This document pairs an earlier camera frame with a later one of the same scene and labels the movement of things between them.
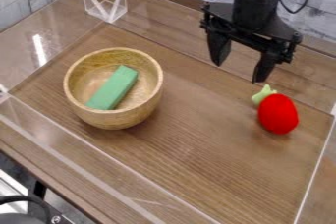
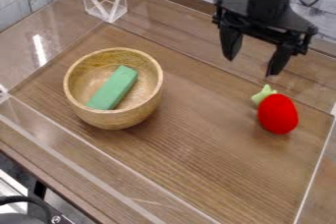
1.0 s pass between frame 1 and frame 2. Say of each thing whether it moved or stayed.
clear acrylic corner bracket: stayed
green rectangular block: stayed
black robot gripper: moved
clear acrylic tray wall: stayed
